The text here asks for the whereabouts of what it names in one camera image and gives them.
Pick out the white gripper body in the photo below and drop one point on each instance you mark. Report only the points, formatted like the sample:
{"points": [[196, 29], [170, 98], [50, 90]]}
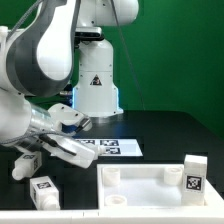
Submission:
{"points": [[63, 145]]}

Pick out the white square table top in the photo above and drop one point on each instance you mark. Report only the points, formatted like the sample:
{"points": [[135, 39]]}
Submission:
{"points": [[147, 186]]}

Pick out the white sheet with tags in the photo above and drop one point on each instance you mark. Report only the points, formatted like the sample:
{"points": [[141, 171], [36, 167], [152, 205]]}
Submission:
{"points": [[117, 147]]}

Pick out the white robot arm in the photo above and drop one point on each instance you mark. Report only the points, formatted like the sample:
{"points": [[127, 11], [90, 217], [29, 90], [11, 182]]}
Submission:
{"points": [[39, 60]]}

